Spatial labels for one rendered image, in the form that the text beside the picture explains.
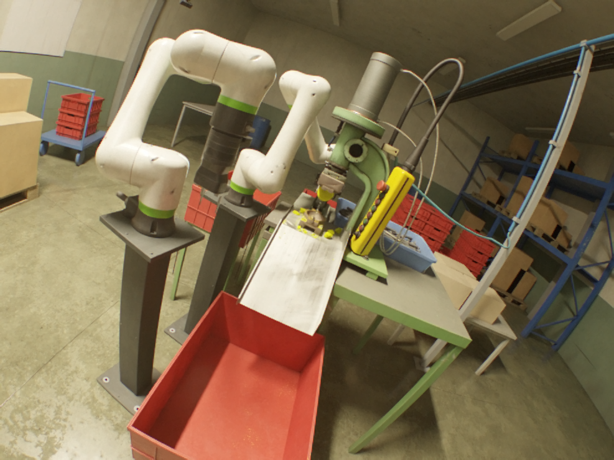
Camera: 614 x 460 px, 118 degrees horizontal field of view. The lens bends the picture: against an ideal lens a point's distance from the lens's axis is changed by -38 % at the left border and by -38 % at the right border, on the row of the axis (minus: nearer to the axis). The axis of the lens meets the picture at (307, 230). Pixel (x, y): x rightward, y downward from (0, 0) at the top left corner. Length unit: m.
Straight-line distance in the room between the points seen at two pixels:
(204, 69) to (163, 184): 0.37
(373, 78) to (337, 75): 8.43
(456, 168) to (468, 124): 1.49
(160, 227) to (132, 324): 0.44
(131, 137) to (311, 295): 0.75
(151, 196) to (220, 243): 0.65
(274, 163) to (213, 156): 0.55
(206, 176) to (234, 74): 0.24
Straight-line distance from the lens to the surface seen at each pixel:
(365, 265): 1.14
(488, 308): 2.81
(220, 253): 1.48
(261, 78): 0.63
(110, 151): 0.90
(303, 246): 1.09
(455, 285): 2.54
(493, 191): 8.68
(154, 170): 0.86
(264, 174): 1.18
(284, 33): 10.17
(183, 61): 0.64
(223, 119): 0.64
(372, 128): 1.09
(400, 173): 1.12
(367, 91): 1.14
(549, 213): 6.42
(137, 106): 0.97
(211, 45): 0.64
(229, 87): 0.65
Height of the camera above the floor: 1.40
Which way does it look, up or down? 20 degrees down
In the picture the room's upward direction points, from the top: 25 degrees clockwise
